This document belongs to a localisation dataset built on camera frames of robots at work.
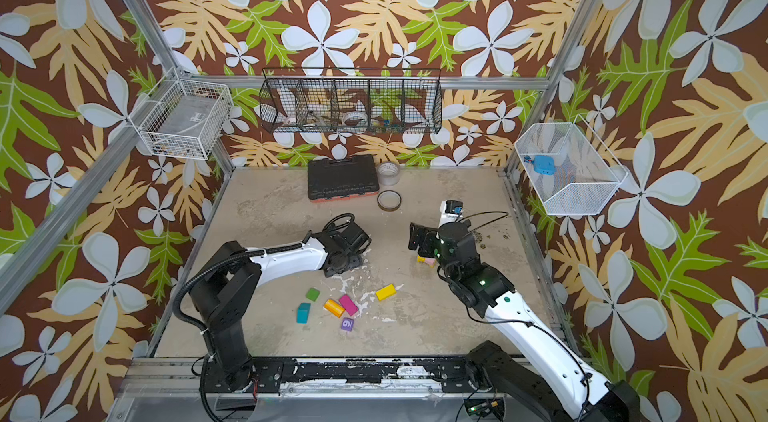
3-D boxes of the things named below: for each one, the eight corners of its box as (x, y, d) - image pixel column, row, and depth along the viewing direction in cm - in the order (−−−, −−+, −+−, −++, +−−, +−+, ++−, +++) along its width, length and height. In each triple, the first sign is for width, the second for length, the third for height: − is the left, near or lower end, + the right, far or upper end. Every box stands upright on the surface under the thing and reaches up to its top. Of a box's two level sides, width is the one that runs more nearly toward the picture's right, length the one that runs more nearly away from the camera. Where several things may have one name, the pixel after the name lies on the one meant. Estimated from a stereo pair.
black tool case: (305, 203, 112) (301, 192, 107) (313, 165, 125) (310, 154, 120) (378, 203, 112) (378, 193, 107) (378, 165, 125) (378, 154, 120)
